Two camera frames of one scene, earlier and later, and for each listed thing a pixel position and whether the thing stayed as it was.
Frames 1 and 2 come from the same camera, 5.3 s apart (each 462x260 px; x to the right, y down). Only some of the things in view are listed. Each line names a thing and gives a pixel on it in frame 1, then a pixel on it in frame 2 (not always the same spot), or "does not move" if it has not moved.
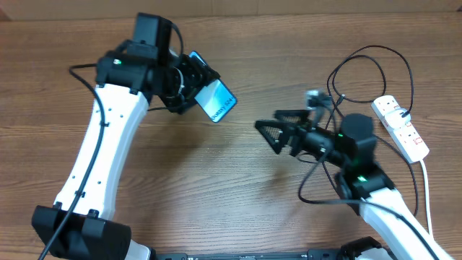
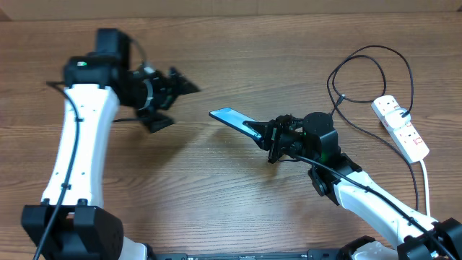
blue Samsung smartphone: (216, 99) → (235, 119)
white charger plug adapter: (397, 118) does not move
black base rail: (312, 254) does not move
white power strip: (406, 138) does not move
